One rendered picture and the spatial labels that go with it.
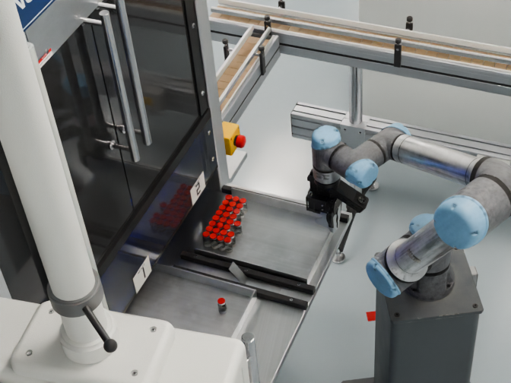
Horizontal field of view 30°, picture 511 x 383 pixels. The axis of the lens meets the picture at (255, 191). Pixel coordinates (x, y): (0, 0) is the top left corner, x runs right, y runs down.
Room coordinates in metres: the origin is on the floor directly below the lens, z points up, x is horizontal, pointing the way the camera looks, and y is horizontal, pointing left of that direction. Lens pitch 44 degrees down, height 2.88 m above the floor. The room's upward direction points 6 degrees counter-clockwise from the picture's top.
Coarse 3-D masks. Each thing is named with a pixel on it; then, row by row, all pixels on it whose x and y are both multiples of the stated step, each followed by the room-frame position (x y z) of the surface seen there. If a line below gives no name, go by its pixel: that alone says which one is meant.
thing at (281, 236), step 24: (240, 192) 2.05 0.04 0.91; (264, 216) 1.96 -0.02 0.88; (288, 216) 1.95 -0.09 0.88; (312, 216) 1.94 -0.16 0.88; (240, 240) 1.88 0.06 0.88; (264, 240) 1.87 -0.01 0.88; (288, 240) 1.86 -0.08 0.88; (312, 240) 1.85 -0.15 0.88; (240, 264) 1.77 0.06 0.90; (264, 264) 1.77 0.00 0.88; (288, 264) 1.76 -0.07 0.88; (312, 264) 1.76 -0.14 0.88
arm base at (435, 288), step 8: (440, 272) 1.68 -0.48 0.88; (448, 272) 1.70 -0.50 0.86; (424, 280) 1.68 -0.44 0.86; (432, 280) 1.67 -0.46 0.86; (440, 280) 1.68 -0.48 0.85; (448, 280) 1.70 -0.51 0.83; (408, 288) 1.69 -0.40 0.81; (416, 288) 1.69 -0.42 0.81; (424, 288) 1.67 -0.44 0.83; (432, 288) 1.67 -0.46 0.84; (440, 288) 1.67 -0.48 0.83; (448, 288) 1.68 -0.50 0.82; (416, 296) 1.67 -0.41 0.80; (424, 296) 1.66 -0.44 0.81; (432, 296) 1.66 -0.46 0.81; (440, 296) 1.66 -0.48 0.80
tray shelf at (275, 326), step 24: (216, 192) 2.09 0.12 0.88; (264, 192) 2.06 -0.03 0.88; (192, 216) 2.00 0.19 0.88; (192, 240) 1.90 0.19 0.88; (336, 240) 1.84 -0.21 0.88; (168, 264) 1.81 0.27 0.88; (192, 264) 1.80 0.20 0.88; (288, 288) 1.68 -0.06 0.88; (264, 312) 1.61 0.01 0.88; (288, 312) 1.60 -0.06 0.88; (240, 336) 1.54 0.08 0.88; (264, 336) 1.53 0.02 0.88; (288, 336) 1.52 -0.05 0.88; (264, 360) 1.45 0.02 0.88
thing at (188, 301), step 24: (144, 288) 1.73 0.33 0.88; (168, 288) 1.72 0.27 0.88; (192, 288) 1.71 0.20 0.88; (216, 288) 1.71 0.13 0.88; (240, 288) 1.67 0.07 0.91; (144, 312) 1.65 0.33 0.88; (168, 312) 1.64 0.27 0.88; (192, 312) 1.63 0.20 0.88; (216, 312) 1.62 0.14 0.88; (240, 312) 1.61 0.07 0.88
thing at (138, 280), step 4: (148, 260) 1.69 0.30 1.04; (144, 264) 1.68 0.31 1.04; (148, 264) 1.69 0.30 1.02; (140, 268) 1.66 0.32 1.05; (144, 268) 1.67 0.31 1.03; (148, 268) 1.69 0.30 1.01; (140, 272) 1.65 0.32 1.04; (144, 272) 1.67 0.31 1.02; (148, 272) 1.68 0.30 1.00; (136, 276) 1.64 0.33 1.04; (140, 276) 1.65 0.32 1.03; (136, 280) 1.63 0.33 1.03; (140, 280) 1.64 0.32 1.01; (144, 280) 1.66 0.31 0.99; (136, 284) 1.63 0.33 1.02; (140, 284) 1.64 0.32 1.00; (136, 288) 1.62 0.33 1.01; (140, 288) 1.64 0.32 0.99; (136, 292) 1.62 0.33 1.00
